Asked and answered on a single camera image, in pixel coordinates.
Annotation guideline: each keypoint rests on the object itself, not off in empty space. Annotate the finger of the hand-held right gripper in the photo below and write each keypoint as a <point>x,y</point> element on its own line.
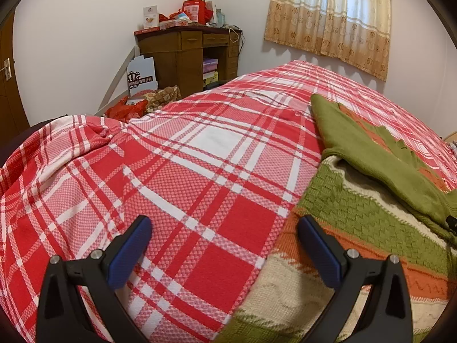
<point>453,225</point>

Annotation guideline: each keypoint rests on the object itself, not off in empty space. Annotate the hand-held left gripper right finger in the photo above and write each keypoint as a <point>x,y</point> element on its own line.
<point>319,253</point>

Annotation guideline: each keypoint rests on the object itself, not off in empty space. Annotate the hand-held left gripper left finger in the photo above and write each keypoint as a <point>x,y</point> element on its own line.
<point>130,250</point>

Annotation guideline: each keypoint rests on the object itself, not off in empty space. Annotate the green striped knit sweater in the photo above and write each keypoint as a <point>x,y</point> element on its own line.
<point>357,200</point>

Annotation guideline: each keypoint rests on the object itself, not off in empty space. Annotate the tan headboard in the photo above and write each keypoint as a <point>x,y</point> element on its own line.
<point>450,138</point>

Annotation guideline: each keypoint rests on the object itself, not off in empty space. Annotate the red plaid blanket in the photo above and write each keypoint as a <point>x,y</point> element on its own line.
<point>200,171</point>

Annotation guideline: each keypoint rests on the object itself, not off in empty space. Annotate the red plastic bag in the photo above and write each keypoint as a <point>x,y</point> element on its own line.
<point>123,112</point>

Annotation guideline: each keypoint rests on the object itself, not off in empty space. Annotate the brown patterned cloth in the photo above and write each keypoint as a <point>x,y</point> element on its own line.
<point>162,96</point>

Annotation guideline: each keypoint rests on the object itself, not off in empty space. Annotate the white blue cardboard box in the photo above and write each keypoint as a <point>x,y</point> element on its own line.
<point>141,75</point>

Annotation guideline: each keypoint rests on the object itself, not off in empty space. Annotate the brown wooden door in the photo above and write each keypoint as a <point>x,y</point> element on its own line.
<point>9,107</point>

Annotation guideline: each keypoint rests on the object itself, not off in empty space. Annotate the yellow box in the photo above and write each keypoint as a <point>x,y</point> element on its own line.
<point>210,78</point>

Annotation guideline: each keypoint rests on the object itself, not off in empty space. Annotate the brown wooden desk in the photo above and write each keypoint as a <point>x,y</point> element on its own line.
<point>171,64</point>

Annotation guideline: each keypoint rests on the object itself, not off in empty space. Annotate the purple box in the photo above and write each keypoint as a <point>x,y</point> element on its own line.
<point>210,65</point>

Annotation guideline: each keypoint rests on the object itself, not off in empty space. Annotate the flat red white box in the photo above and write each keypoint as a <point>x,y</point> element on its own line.
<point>173,24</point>

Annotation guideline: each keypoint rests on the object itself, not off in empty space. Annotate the white upright product box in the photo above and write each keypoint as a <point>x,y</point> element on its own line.
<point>150,16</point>

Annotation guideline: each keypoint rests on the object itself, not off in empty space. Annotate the beige patterned curtain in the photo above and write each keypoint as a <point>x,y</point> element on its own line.
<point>321,18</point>

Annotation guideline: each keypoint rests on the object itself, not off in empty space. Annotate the clear plastic bottle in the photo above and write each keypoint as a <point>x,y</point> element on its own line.
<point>219,18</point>

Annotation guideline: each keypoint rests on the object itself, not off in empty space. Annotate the grey metal frame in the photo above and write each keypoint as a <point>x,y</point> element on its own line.
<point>117,75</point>

